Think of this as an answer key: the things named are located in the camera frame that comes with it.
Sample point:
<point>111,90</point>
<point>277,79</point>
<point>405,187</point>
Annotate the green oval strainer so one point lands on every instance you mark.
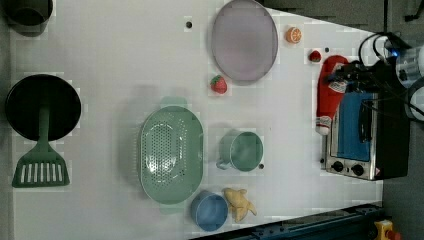
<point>171,154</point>

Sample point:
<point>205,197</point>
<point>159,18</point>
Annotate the black round pan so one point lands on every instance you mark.
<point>29,95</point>

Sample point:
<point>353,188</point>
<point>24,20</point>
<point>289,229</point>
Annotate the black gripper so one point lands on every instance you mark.
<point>380,77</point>

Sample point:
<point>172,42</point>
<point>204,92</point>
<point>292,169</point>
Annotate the orange slice toy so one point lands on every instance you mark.
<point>293,35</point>

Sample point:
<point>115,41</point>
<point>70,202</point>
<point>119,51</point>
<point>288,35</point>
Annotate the red plush ketchup bottle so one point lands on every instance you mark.
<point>330,92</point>

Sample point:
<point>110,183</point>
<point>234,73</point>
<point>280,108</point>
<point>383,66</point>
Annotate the grey oval plate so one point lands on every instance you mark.
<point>244,40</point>

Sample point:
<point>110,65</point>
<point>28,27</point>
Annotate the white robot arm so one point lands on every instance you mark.
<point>400,74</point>

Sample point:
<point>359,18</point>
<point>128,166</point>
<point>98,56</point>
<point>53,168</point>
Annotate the yellow red emergency button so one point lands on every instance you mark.
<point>385,231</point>

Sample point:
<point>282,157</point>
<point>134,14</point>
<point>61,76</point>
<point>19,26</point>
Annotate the blue cup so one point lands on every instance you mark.
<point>209,211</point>

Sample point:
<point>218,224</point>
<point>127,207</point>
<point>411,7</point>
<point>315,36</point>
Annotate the green mug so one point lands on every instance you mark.
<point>241,150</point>

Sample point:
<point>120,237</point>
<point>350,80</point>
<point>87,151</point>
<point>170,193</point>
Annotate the dark blue rail frame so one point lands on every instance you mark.
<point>353,223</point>

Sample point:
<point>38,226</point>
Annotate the small red strawberry toy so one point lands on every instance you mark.
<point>315,56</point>

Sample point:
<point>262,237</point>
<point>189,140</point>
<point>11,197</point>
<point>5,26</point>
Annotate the green spatula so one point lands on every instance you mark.
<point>42,166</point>

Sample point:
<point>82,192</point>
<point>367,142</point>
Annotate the black cylindrical pot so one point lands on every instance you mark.
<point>28,12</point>

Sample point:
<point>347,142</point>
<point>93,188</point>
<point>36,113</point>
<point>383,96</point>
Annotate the black toaster oven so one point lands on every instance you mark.
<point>369,138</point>

